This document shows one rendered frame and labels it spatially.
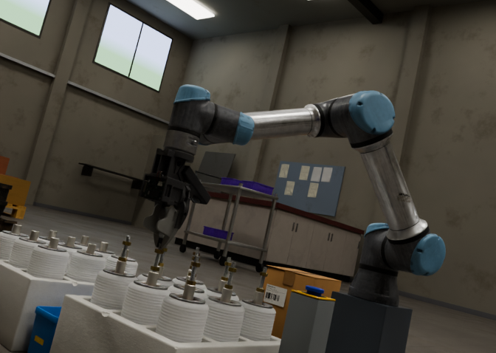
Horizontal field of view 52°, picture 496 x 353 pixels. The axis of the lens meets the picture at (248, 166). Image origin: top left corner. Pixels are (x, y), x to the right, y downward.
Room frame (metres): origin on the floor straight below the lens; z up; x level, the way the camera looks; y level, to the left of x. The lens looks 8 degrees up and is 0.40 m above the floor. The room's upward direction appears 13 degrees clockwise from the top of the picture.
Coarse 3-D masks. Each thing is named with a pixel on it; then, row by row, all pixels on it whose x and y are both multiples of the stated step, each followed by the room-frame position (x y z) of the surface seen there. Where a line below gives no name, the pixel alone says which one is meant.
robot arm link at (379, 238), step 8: (376, 224) 1.53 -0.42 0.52; (384, 224) 1.52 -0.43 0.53; (368, 232) 1.55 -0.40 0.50; (376, 232) 1.53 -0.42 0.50; (384, 232) 1.51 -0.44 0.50; (368, 240) 1.54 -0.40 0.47; (376, 240) 1.51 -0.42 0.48; (384, 240) 1.49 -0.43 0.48; (368, 248) 1.54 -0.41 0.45; (376, 248) 1.51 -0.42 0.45; (384, 248) 1.48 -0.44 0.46; (368, 256) 1.53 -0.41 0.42; (376, 256) 1.51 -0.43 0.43; (384, 256) 1.48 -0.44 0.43; (368, 264) 1.53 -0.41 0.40; (376, 264) 1.52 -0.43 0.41; (384, 264) 1.51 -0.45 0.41
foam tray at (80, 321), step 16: (64, 304) 1.21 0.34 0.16; (80, 304) 1.17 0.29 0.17; (64, 320) 1.20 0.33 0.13; (80, 320) 1.16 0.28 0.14; (96, 320) 1.13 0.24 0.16; (112, 320) 1.09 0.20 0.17; (64, 336) 1.19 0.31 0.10; (80, 336) 1.15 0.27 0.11; (96, 336) 1.12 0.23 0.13; (112, 336) 1.08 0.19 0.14; (128, 336) 1.05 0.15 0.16; (144, 336) 1.02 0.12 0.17; (160, 336) 1.02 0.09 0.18; (240, 336) 1.19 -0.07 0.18; (272, 336) 1.29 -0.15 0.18; (64, 352) 1.18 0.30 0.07; (80, 352) 1.14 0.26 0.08; (96, 352) 1.11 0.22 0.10; (112, 352) 1.07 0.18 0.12; (128, 352) 1.04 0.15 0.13; (144, 352) 1.01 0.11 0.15; (160, 352) 0.99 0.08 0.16; (176, 352) 0.96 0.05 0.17; (192, 352) 0.99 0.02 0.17; (208, 352) 1.03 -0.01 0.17; (224, 352) 1.07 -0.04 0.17; (240, 352) 1.10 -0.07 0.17; (256, 352) 1.15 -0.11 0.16; (272, 352) 1.19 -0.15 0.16
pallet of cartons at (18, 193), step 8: (0, 176) 5.87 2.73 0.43; (8, 176) 5.94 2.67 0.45; (8, 184) 5.96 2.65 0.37; (16, 184) 6.04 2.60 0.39; (24, 184) 6.11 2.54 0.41; (16, 192) 6.06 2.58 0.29; (24, 192) 6.14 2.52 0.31; (8, 200) 6.00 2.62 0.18; (16, 200) 6.08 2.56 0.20; (24, 200) 6.16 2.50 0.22; (16, 208) 6.07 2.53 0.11; (24, 208) 6.15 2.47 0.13; (16, 216) 6.09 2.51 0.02
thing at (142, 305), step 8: (128, 288) 1.13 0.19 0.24; (136, 288) 1.11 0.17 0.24; (144, 288) 1.10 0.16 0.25; (128, 296) 1.12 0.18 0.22; (136, 296) 1.10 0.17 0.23; (144, 296) 1.10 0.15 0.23; (152, 296) 1.10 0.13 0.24; (160, 296) 1.11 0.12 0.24; (128, 304) 1.11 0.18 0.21; (136, 304) 1.10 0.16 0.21; (144, 304) 1.10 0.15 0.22; (152, 304) 1.10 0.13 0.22; (160, 304) 1.12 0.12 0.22; (128, 312) 1.11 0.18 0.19; (136, 312) 1.10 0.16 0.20; (144, 312) 1.10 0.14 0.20; (152, 312) 1.11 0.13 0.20; (128, 320) 1.10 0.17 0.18; (136, 320) 1.10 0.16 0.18; (144, 320) 1.10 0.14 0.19; (152, 320) 1.11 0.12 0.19
